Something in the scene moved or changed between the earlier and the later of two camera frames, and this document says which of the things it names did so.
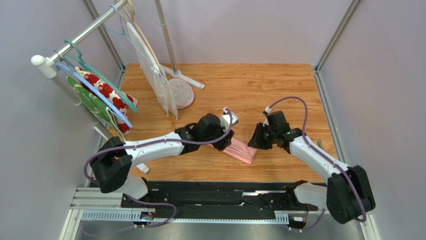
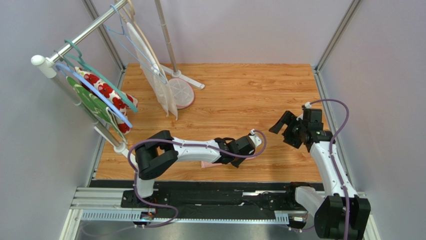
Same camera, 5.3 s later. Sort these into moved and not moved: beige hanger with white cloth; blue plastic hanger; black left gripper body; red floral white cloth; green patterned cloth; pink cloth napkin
Moved: pink cloth napkin; black left gripper body
Not moved: blue plastic hanger; green patterned cloth; beige hanger with white cloth; red floral white cloth
